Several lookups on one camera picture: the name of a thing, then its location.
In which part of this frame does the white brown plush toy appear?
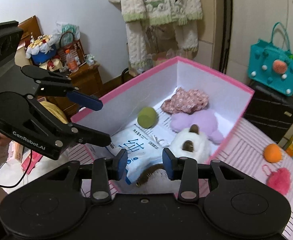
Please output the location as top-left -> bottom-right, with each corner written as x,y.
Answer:
136,124 -> 211,187

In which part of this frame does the blue wet wipes pack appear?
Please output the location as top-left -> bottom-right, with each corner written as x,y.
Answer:
106,124 -> 173,185

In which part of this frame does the green plush ball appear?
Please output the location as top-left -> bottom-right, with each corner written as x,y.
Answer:
137,107 -> 158,128

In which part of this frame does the purple plush toy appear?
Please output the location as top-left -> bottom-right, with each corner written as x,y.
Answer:
170,109 -> 224,144

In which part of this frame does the pink floral scrunchie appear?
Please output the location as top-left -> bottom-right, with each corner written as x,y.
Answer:
161,87 -> 209,114

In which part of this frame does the orange plush ball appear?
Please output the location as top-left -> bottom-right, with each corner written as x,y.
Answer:
264,144 -> 282,163

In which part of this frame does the pink fluffy pompom keychain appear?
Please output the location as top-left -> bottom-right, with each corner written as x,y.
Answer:
262,165 -> 291,196

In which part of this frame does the wooden side cabinet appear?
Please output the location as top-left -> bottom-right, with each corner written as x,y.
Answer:
15,16 -> 103,118

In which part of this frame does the orange drink bottle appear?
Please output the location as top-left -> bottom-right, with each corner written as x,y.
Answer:
65,49 -> 79,73

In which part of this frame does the pink cardboard box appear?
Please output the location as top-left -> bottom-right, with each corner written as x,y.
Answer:
70,56 -> 255,193

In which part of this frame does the striped tablecloth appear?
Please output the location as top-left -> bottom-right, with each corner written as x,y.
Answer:
68,117 -> 293,239

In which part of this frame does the black suitcase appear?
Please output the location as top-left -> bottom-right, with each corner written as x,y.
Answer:
243,81 -> 293,143

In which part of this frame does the white knitted pajama jacket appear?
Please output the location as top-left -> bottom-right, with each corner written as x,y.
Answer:
109,0 -> 203,25

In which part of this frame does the teal felt handbag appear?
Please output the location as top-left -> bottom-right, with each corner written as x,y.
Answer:
248,22 -> 293,96

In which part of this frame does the black clothes rack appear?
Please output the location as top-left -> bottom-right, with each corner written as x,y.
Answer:
219,0 -> 233,74

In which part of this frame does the beige wooden wardrobe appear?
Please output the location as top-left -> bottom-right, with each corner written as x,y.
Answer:
194,0 -> 293,84

